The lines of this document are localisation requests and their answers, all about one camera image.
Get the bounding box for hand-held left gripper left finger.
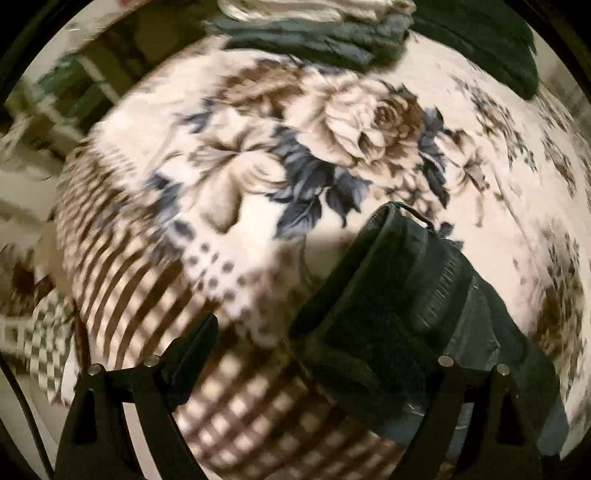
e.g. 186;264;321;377
54;313;219;480

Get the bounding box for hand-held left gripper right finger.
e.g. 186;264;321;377
396;354;546;480

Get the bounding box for dark grey pants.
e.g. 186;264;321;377
290;200;570;468

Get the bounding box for green white checked cloth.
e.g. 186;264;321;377
24;294;78;403

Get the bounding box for floral printed blanket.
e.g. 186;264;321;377
52;33;591;480

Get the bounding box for white shelf rack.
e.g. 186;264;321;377
4;45;136;155

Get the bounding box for folded blue-grey garment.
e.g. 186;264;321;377
204;10;415;73

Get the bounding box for folded white cloth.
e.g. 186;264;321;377
216;0;417;25

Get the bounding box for dark green cloth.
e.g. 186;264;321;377
410;0;542;101

